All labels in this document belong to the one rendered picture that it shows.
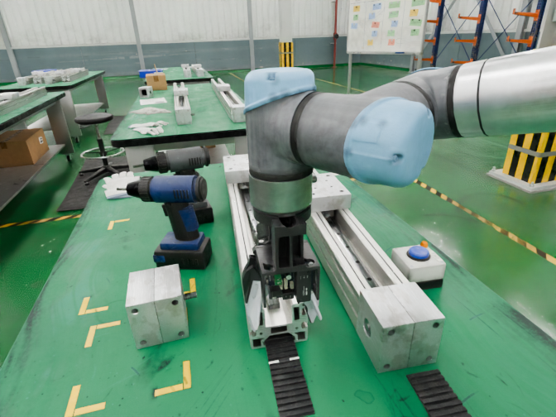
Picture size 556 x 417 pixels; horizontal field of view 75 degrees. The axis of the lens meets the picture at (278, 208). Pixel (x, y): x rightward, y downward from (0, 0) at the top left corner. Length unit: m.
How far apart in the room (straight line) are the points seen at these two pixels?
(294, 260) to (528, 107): 0.28
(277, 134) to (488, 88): 0.20
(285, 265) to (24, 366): 0.51
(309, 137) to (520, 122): 0.19
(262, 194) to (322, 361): 0.34
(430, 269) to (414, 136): 0.51
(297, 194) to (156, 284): 0.37
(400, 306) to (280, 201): 0.30
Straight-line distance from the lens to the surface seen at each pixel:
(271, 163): 0.38
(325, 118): 0.33
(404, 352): 0.63
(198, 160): 1.00
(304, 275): 0.44
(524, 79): 0.39
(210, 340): 0.69
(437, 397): 0.59
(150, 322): 0.68
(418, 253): 0.79
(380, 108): 0.32
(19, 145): 4.20
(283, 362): 0.64
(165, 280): 0.69
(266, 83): 0.36
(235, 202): 0.97
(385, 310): 0.60
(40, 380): 0.74
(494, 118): 0.40
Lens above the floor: 1.26
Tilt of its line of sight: 26 degrees down
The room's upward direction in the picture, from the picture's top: 2 degrees counter-clockwise
